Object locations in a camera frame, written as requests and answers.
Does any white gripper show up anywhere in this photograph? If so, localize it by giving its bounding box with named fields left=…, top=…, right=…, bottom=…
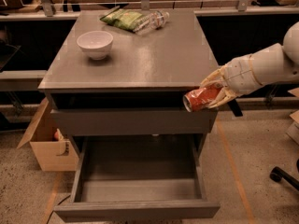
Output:
left=200, top=55, right=263, bottom=108

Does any red coke can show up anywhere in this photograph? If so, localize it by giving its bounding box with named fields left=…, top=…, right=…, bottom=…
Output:
left=183, top=84, right=222, bottom=112

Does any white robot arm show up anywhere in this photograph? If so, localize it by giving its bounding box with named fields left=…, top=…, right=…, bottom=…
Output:
left=201, top=22, right=299, bottom=108

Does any grey drawer cabinet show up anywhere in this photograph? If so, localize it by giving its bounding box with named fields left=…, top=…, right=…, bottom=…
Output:
left=37, top=8, right=228, bottom=166

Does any open grey middle drawer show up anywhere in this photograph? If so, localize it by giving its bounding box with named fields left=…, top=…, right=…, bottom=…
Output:
left=54, top=134, right=220, bottom=222

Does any closed grey top drawer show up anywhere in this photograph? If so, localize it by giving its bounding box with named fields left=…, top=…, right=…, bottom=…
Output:
left=51, top=109, right=218, bottom=136

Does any clear plastic water bottle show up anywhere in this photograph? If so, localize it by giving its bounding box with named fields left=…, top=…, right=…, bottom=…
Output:
left=133, top=10, right=170, bottom=35

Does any black office chair base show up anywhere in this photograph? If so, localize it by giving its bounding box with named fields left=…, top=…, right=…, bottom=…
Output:
left=270, top=166, right=299, bottom=190

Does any green chip bag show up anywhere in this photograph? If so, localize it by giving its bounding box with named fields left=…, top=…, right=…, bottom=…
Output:
left=100, top=7, right=143, bottom=32

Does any white ceramic bowl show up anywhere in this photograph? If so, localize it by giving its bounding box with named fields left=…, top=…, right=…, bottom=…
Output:
left=77, top=31, right=113, bottom=60

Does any brown cardboard box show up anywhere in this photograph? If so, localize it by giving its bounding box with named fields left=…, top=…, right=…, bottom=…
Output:
left=18, top=98, right=78, bottom=172

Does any black cable on floor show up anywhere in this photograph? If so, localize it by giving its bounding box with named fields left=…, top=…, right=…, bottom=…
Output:
left=45, top=193, right=72, bottom=224

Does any grey metal rail shelf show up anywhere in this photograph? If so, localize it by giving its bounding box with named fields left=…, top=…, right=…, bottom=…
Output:
left=0, top=63, right=299, bottom=91

